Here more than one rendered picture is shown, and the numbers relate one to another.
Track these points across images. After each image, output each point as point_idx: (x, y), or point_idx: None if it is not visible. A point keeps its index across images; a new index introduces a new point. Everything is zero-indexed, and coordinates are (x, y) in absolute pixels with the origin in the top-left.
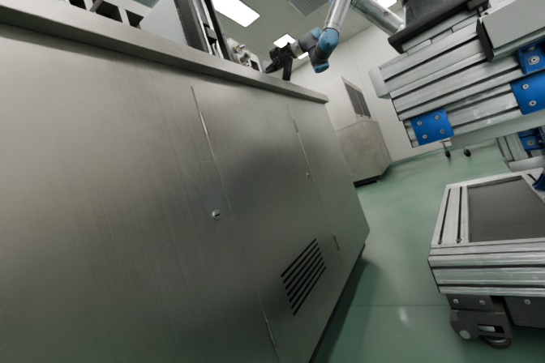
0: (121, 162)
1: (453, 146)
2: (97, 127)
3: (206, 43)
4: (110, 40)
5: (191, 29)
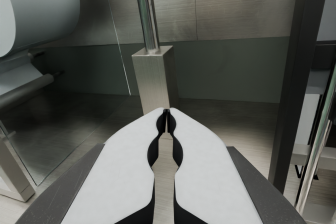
0: None
1: None
2: None
3: (314, 133)
4: None
5: (283, 99)
